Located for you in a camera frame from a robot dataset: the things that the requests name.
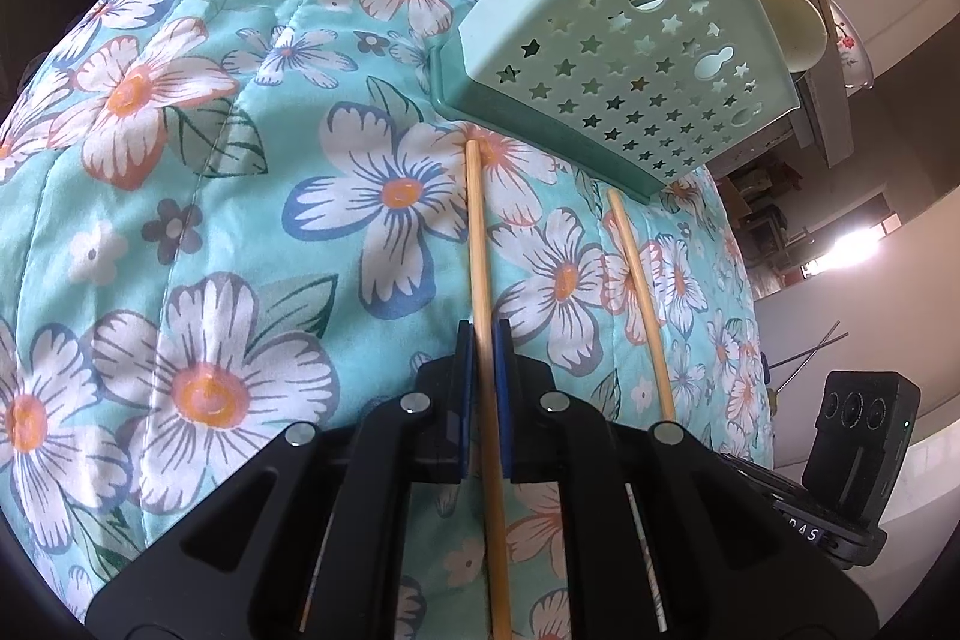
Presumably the white floral bowl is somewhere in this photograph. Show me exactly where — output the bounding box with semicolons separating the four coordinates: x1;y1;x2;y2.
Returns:
828;0;875;96

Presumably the floral quilted cloth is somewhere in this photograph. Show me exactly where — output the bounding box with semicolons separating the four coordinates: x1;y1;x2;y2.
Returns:
2;0;773;638

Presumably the pale green rice paddle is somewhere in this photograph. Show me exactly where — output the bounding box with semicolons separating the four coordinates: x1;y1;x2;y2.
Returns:
760;0;828;73

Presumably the mint green utensil holder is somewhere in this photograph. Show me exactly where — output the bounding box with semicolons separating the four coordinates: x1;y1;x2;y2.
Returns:
430;0;799;200

